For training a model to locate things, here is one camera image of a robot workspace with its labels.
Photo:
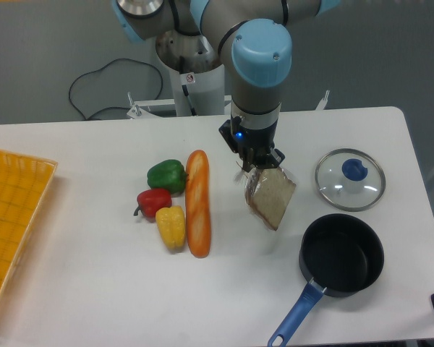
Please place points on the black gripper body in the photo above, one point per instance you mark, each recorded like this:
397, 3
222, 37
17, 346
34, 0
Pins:
242, 140

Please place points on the bagged toast slice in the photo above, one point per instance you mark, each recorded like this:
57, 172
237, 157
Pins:
267, 193

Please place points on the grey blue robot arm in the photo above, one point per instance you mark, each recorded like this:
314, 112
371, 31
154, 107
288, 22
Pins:
248, 39

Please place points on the orange baguette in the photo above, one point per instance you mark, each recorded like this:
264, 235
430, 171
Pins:
197, 204

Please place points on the green bell pepper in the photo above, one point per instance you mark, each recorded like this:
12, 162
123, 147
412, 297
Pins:
168, 174

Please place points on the glass lid blue knob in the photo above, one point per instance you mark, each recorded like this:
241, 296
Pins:
349, 180

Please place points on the yellow bell pepper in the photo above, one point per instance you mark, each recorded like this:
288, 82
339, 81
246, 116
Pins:
171, 226

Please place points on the red bell pepper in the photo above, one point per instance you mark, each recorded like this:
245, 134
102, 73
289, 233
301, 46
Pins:
151, 201

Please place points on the yellow plastic basket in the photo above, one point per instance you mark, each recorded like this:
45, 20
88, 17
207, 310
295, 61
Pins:
24, 182

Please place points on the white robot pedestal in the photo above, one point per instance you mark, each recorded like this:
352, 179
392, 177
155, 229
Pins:
197, 79

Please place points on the white pedestal base frame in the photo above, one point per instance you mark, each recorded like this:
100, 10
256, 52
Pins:
151, 109

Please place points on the black pot blue handle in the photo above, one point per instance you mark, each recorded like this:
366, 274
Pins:
340, 255

